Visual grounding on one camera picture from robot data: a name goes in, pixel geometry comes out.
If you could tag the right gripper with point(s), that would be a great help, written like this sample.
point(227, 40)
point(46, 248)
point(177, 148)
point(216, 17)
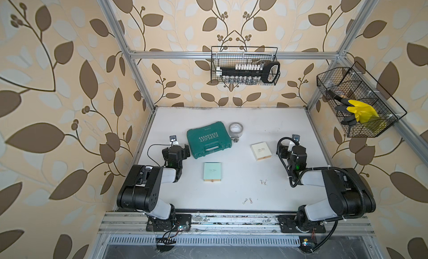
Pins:
point(285, 151)

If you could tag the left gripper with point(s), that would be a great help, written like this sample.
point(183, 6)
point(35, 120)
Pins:
point(184, 152)

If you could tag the cream jewelry box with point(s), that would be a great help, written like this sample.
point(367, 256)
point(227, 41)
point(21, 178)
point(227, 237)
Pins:
point(261, 151)

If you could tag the mint green jewelry box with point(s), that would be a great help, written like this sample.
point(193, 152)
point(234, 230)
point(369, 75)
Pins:
point(212, 172)

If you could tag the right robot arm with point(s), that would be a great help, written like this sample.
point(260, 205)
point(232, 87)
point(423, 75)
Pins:
point(347, 197)

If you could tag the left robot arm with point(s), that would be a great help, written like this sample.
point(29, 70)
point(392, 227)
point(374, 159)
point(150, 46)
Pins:
point(140, 191)

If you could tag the green plastic tool case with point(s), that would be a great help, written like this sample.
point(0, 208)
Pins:
point(208, 139)

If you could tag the black pliers in basket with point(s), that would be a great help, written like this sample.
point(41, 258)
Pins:
point(349, 118)

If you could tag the yellow rubber glove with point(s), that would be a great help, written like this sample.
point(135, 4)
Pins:
point(364, 112)

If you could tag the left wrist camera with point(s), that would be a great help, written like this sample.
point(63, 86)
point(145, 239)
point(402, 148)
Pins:
point(173, 140)

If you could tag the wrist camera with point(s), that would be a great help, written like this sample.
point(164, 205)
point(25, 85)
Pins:
point(173, 140)
point(296, 138)

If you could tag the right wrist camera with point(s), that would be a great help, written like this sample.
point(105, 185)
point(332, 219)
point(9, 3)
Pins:
point(296, 138)

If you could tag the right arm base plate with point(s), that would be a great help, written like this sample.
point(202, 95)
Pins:
point(293, 224)

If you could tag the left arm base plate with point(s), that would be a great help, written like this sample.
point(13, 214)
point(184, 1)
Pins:
point(177, 222)

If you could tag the socket set on black rail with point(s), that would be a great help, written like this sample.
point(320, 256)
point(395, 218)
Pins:
point(265, 73)

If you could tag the right black wire basket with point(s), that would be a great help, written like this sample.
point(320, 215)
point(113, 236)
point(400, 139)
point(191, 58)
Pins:
point(356, 83)

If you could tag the black wire basket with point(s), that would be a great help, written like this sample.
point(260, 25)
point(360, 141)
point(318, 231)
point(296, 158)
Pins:
point(229, 56)
point(356, 83)

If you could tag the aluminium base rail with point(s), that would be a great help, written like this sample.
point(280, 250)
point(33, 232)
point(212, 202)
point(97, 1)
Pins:
point(224, 224)

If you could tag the centre black wire basket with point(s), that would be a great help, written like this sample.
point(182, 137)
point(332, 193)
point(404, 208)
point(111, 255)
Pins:
point(229, 56)

